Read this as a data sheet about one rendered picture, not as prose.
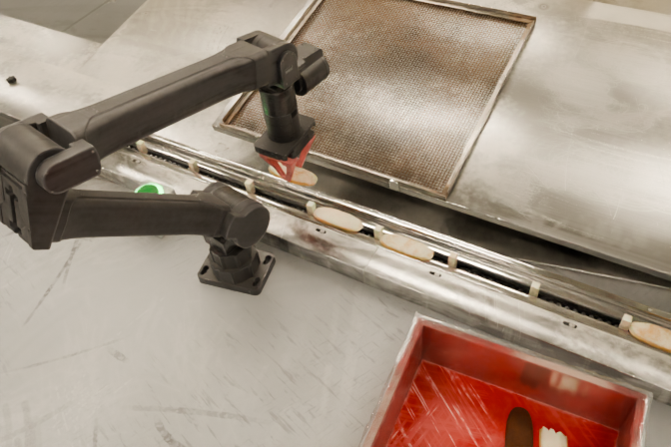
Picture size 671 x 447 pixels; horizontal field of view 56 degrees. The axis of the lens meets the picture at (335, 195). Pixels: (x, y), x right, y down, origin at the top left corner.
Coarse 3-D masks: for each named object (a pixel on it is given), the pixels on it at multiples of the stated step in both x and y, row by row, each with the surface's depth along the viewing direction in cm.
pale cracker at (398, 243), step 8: (384, 240) 111; (392, 240) 111; (400, 240) 111; (408, 240) 111; (416, 240) 111; (392, 248) 110; (400, 248) 110; (408, 248) 109; (416, 248) 109; (424, 248) 109; (408, 256) 109; (416, 256) 108; (424, 256) 108
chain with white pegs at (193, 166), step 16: (144, 144) 134; (192, 160) 128; (208, 176) 129; (256, 192) 125; (432, 256) 110; (448, 256) 106; (480, 272) 107; (560, 304) 102; (608, 320) 99; (624, 320) 95
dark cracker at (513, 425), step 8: (520, 408) 91; (512, 416) 90; (520, 416) 90; (528, 416) 90; (512, 424) 89; (520, 424) 89; (528, 424) 89; (512, 432) 89; (520, 432) 88; (528, 432) 88; (512, 440) 88; (520, 440) 88; (528, 440) 88
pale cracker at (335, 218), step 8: (320, 208) 118; (328, 208) 118; (320, 216) 116; (328, 216) 116; (336, 216) 116; (344, 216) 116; (352, 216) 116; (336, 224) 115; (344, 224) 114; (352, 224) 114; (360, 224) 115
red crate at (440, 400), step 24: (432, 384) 95; (456, 384) 95; (480, 384) 95; (408, 408) 93; (432, 408) 93; (456, 408) 93; (480, 408) 92; (504, 408) 92; (528, 408) 92; (552, 408) 91; (408, 432) 91; (432, 432) 90; (456, 432) 90; (480, 432) 90; (504, 432) 90; (576, 432) 89; (600, 432) 89
